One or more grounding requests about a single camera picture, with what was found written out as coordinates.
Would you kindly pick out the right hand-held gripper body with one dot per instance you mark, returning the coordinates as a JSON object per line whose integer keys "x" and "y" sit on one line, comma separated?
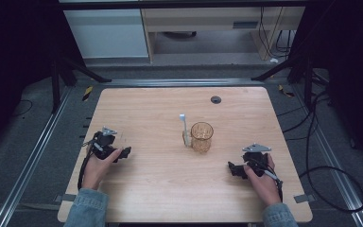
{"x": 255, "y": 160}

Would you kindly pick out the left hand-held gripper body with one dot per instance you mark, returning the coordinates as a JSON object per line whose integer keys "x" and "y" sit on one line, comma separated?
{"x": 102, "y": 146}

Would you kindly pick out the amber glass mug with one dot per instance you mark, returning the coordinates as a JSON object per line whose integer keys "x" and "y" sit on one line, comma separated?
{"x": 201, "y": 140}

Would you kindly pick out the white toothbrush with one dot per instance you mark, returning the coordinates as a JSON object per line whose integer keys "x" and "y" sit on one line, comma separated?
{"x": 185, "y": 130}

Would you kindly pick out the person's left hand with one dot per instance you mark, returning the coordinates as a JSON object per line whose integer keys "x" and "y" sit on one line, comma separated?
{"x": 96, "y": 171}

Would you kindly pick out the person's right hand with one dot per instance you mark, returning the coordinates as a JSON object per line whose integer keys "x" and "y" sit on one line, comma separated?
{"x": 263, "y": 189}

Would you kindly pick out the yellow black hazard tape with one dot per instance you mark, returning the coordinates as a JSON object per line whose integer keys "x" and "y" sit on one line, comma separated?
{"x": 285, "y": 91}
{"x": 87, "y": 93}

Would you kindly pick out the grey tape strip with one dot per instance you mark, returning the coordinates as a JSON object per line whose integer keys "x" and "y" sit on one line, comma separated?
{"x": 65, "y": 197}
{"x": 304, "y": 198}

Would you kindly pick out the black metal stand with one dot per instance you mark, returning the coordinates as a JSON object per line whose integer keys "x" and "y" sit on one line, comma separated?
{"x": 55, "y": 88}
{"x": 308, "y": 82}

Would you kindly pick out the white cabinet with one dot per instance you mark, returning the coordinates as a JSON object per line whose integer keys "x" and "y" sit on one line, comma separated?
{"x": 107, "y": 34}

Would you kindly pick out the metal floor rail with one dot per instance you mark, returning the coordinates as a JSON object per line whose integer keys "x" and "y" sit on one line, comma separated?
{"x": 334, "y": 170}
{"x": 182, "y": 82}
{"x": 34, "y": 154}

